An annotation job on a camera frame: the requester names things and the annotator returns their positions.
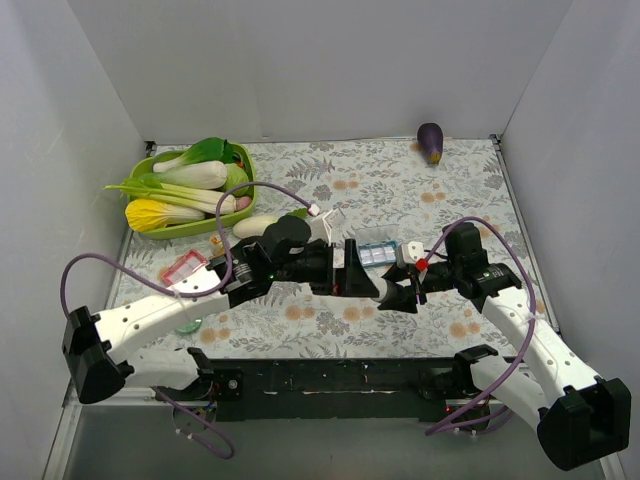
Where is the green plastic basket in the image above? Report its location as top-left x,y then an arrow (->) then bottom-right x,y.
130,143 -> 257,240

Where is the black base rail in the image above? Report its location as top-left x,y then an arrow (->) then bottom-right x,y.
159,358 -> 476,422

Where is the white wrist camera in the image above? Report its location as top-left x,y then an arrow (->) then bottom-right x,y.
396,241 -> 429,272
309,208 -> 345,244

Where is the purple eggplant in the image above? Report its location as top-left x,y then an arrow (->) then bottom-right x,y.
416,123 -> 444,165

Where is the pink radish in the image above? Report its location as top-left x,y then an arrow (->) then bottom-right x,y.
235,196 -> 252,211

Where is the green round pill case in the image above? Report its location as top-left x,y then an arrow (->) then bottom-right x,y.
175,319 -> 201,335

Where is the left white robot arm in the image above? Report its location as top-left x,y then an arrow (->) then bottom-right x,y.
62,216 -> 387,404

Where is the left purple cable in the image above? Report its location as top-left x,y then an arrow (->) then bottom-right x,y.
59,181 -> 321,460

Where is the pink rectangular pill box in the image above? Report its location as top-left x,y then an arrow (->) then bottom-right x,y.
158,250 -> 207,286

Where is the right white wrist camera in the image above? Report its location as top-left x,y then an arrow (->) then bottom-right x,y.
396,241 -> 429,272

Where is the green bok choy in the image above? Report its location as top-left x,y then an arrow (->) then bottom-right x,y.
152,137 -> 234,173

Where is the floral table mat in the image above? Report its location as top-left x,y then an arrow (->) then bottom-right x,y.
147,139 -> 532,359

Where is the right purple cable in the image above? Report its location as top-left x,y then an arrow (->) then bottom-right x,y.
424,217 -> 537,437

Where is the light green cabbage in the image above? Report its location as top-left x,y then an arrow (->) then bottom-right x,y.
221,163 -> 249,192

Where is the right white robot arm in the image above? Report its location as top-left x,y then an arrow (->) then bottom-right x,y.
374,217 -> 632,471

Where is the purple cable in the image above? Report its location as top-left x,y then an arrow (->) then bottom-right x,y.
59,181 -> 321,460
424,217 -> 537,437

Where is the white radish with leaves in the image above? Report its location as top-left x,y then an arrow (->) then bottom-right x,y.
232,215 -> 280,239

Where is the blue rectangular pill box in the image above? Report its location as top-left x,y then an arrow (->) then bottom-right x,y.
354,225 -> 398,267

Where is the white cap pill bottle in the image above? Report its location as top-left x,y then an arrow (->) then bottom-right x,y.
373,278 -> 404,303

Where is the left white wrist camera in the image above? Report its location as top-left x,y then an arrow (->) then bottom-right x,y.
309,208 -> 345,244

